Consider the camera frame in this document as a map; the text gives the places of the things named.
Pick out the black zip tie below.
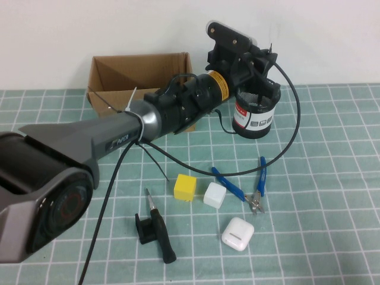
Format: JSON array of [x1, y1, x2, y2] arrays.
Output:
[[88, 88, 124, 115], [137, 141, 171, 182]]

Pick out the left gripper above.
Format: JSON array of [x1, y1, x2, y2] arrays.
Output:
[[206, 43, 281, 97]]

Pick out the black-handled screwdriver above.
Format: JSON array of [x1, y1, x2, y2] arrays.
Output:
[[144, 187, 178, 264]]

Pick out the white zip tie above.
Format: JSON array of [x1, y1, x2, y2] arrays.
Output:
[[123, 87, 146, 144]]

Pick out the blue-handled cutting pliers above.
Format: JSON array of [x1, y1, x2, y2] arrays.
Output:
[[211, 156, 268, 216]]

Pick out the open cardboard box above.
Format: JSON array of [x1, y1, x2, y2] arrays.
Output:
[[85, 52, 197, 140]]

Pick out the black L-shaped bracket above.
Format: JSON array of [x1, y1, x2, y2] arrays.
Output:
[[135, 213, 157, 245]]

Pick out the black cable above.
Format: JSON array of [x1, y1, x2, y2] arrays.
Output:
[[77, 55, 302, 285]]

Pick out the white earbuds case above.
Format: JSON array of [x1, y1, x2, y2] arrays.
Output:
[[221, 216, 255, 250]]

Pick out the white block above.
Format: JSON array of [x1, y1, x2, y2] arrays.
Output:
[[203, 182, 227, 210]]

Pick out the green checked tablecloth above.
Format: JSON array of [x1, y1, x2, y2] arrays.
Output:
[[0, 84, 380, 285]]

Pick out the yellow block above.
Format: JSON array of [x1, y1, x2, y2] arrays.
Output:
[[173, 174, 198, 203]]

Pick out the black mesh pen holder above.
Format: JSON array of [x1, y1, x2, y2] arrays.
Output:
[[231, 83, 281, 140]]

